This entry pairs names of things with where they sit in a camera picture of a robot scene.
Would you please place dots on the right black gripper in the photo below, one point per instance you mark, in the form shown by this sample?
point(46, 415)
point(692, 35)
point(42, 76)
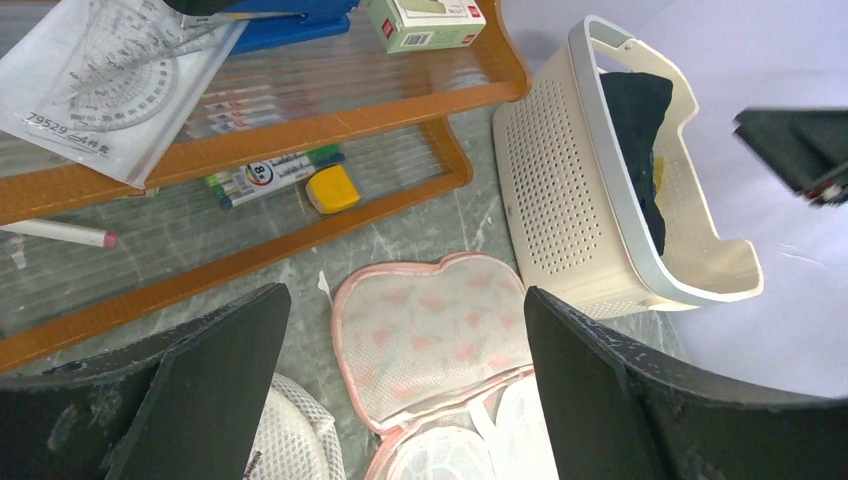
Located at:
point(805, 148)

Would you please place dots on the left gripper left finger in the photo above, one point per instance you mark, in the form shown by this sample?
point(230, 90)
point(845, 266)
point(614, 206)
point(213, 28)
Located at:
point(181, 404)

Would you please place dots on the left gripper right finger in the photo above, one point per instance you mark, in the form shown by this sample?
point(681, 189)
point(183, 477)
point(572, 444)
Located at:
point(616, 408)

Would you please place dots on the black bra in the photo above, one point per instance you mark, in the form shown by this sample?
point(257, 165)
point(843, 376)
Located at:
point(637, 104)

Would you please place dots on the floral mesh laundry bag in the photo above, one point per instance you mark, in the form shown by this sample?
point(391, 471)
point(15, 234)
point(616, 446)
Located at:
point(436, 360)

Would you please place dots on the beige round laundry bag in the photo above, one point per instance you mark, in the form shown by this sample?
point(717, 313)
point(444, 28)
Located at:
point(296, 437)

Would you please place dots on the cream laundry basket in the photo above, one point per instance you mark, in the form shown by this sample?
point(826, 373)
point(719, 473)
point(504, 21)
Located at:
point(576, 225)

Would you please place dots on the yellow cloth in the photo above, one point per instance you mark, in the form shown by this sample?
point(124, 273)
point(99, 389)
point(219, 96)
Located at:
point(658, 173)

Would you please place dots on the highlighter marker pack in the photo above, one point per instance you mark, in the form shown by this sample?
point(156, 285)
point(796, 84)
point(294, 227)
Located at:
point(238, 186)

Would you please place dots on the white red pen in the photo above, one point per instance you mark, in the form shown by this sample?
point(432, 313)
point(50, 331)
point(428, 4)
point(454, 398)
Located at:
point(65, 232)

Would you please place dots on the wooden shelf rack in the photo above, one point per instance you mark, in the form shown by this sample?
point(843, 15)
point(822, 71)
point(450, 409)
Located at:
point(388, 113)

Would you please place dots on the clear plastic packet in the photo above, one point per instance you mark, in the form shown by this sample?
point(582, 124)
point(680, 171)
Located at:
point(109, 84)

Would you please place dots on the blue stapler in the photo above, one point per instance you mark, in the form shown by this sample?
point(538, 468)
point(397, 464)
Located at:
point(270, 23)

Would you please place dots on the white green box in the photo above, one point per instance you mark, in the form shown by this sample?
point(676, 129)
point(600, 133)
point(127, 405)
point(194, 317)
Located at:
point(420, 25)

